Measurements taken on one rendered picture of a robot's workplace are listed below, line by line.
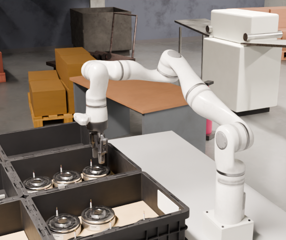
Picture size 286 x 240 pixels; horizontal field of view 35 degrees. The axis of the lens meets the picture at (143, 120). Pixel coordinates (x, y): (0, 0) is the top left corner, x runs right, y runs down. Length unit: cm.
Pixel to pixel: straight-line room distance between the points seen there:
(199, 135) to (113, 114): 115
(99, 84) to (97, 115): 11
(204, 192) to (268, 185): 176
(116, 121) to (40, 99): 85
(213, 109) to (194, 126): 196
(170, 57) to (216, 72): 362
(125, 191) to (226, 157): 35
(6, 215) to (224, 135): 69
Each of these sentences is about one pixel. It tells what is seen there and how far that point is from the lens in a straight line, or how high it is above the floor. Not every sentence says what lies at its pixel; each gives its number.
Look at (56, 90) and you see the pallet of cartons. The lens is 478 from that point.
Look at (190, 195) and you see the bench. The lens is 189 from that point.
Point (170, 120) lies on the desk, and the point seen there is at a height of 52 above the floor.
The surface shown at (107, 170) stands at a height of 86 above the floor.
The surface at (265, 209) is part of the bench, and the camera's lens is 183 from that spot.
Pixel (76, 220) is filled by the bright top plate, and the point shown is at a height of 86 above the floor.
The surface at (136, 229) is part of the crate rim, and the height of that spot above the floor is 92.
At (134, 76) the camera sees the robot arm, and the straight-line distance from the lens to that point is 163.
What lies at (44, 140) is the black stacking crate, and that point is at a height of 87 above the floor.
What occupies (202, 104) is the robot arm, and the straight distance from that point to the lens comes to 154.
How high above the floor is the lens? 158
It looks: 18 degrees down
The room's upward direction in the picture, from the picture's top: straight up
